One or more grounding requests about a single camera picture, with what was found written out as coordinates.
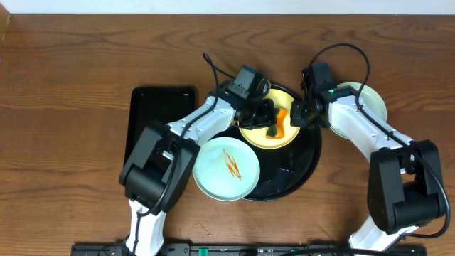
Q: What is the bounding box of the yellow plate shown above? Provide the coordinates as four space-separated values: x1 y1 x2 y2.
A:
240 89 300 149

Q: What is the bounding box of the orange green sponge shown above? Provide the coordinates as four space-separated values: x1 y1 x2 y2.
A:
266 108 287 139

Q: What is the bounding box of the light blue plate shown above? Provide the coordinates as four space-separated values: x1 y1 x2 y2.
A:
193 137 260 201
330 82 387 139

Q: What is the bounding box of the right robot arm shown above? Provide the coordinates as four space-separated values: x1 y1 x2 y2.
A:
290 82 451 252

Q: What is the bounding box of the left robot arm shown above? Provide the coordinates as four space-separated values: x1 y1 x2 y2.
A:
119 91 276 255

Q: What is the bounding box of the round black tray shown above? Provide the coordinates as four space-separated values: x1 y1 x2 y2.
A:
194 80 323 202

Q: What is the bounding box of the black rectangular tray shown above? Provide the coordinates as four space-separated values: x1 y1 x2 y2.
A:
124 86 196 163

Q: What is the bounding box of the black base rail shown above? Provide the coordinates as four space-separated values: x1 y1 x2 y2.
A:
70 242 428 256

